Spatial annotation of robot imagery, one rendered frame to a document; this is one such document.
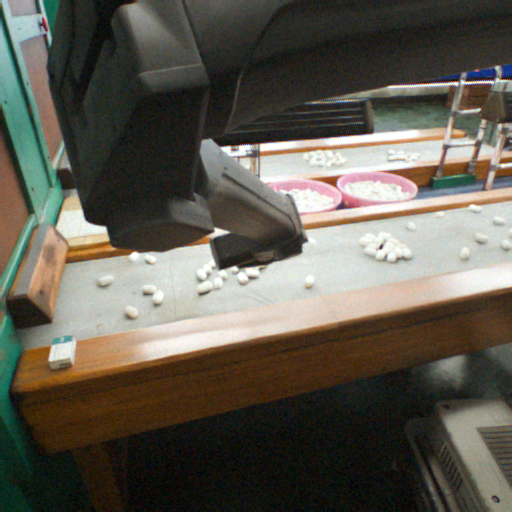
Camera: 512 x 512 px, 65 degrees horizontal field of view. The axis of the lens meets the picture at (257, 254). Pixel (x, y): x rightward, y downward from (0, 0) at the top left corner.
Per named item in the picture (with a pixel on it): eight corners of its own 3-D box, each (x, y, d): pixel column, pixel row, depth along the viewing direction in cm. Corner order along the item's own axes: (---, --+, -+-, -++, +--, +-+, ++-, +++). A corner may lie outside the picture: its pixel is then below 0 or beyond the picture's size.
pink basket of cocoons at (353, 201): (428, 221, 136) (434, 195, 131) (356, 232, 129) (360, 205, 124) (385, 192, 157) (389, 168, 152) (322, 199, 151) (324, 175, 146)
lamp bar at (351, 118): (374, 135, 92) (379, 102, 89) (86, 159, 78) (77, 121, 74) (357, 126, 99) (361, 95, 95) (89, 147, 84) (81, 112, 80)
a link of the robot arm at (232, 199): (177, 210, 19) (116, 9, 20) (79, 252, 20) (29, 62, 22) (316, 254, 60) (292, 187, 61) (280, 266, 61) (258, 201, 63)
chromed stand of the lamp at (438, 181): (474, 184, 164) (510, 63, 141) (432, 189, 160) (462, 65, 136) (443, 168, 180) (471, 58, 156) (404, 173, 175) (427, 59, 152)
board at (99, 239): (113, 244, 105) (112, 240, 104) (50, 252, 101) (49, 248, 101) (114, 195, 132) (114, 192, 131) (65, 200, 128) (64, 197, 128)
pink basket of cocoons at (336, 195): (355, 223, 135) (359, 197, 130) (295, 248, 121) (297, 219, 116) (301, 197, 153) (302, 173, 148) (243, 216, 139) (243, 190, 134)
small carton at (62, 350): (73, 365, 69) (70, 357, 68) (51, 370, 69) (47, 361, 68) (76, 342, 74) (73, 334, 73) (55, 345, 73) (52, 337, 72)
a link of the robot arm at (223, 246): (307, 249, 57) (288, 193, 58) (230, 273, 54) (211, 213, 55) (286, 264, 68) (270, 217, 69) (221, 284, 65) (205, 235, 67)
